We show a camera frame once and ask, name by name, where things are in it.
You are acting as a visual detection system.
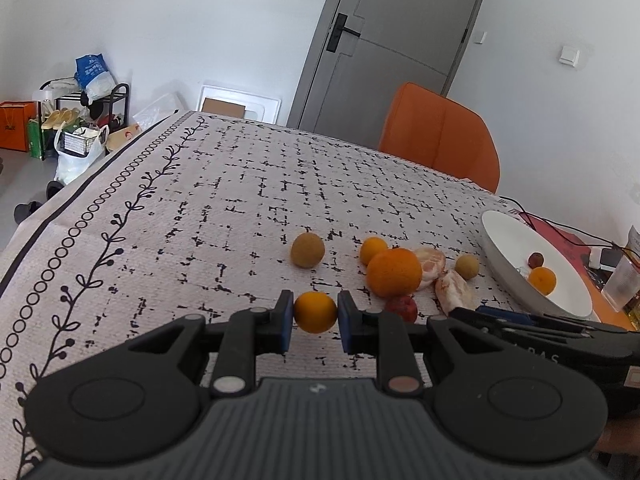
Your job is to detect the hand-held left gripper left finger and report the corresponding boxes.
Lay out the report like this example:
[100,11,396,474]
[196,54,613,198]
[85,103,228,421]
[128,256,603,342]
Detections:
[125,290,296,397]

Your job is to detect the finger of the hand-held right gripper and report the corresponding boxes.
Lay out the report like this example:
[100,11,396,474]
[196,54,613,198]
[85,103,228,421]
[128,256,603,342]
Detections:
[475,305,598,330]
[449,307,586,337]

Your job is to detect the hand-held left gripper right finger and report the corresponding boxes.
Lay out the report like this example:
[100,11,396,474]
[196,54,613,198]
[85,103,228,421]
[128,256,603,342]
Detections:
[337,290,507,396]

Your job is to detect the small peeled grapefruit piece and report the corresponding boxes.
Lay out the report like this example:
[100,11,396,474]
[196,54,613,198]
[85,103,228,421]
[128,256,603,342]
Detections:
[434,270,478,317]

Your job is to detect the medium orange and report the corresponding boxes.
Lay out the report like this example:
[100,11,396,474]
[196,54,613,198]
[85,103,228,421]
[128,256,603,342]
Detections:
[293,291,338,334]
[528,266,558,296]

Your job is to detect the small brown round fruit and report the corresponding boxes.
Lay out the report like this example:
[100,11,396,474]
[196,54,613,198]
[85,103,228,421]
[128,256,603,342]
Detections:
[455,254,481,281]

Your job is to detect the large peeled grapefruit piece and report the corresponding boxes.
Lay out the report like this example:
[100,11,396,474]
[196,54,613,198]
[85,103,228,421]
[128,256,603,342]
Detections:
[412,247,447,291]

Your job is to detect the white plate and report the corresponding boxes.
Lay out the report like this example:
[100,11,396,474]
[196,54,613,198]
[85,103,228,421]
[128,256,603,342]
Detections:
[480,210,594,320]

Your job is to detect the large orange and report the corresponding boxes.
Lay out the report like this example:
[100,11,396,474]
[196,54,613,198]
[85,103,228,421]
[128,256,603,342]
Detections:
[366,247,424,298]

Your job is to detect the large brown round fruit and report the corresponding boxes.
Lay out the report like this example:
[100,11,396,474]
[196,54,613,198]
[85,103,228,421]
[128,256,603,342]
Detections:
[291,232,326,269]

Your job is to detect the small orange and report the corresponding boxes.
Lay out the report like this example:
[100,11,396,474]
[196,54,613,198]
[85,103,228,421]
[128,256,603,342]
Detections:
[360,237,390,266]

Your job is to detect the red mat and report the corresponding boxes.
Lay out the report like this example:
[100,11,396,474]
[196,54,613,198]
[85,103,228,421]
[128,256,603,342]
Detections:
[500,195,621,283]

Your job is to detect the clear plastic cup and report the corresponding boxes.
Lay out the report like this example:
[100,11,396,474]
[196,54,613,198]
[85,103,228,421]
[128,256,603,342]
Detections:
[601,255,640,311]

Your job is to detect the patterned grey tablecloth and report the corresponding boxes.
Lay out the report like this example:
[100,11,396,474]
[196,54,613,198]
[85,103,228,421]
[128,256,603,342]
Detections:
[0,110,606,480]

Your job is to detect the orange chair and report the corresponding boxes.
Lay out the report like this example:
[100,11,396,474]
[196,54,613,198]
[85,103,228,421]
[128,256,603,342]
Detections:
[377,81,501,195]

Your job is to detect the white foam box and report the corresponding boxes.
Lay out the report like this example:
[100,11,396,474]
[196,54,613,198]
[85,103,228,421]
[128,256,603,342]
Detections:
[197,84,282,124]

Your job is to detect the brown cardboard piece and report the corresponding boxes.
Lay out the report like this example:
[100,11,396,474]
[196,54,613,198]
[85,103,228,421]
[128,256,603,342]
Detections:
[201,97,247,120]

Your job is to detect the clear plastic sheet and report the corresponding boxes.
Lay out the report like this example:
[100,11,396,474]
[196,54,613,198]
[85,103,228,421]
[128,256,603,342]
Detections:
[134,91,181,131]

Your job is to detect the brown paper bag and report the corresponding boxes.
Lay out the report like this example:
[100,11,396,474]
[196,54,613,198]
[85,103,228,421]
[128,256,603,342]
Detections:
[104,122,143,155]

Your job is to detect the grey door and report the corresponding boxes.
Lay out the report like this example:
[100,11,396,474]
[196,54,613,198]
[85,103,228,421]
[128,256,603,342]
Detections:
[287,0,496,150]

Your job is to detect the white plastic bag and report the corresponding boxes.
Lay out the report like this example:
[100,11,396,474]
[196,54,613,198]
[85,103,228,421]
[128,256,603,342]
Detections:
[54,124,110,185]

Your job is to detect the black shoe rack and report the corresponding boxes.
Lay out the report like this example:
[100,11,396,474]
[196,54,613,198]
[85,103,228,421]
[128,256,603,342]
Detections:
[39,77,131,161]

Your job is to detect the yellow slippers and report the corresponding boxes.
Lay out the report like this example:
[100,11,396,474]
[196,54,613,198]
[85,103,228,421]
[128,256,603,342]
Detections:
[42,108,82,129]

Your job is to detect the green bag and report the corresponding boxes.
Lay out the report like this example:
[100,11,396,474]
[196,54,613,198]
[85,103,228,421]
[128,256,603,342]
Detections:
[27,117,49,159]

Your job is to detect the blue and white bag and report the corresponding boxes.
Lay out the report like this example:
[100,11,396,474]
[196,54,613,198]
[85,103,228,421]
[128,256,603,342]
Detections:
[75,54,117,101]

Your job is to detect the white plastic board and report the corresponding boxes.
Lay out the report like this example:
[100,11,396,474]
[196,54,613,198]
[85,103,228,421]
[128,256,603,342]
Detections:
[32,85,81,104]

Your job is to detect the orange box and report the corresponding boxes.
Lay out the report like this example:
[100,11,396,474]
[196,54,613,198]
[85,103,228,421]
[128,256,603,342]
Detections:
[0,101,39,152]

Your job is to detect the black cable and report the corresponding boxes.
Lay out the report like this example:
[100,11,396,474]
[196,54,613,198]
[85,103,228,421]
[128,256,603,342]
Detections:
[497,195,640,261]

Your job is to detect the black door handle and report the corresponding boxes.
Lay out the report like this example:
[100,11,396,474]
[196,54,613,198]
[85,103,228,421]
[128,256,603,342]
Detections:
[326,12,362,54]

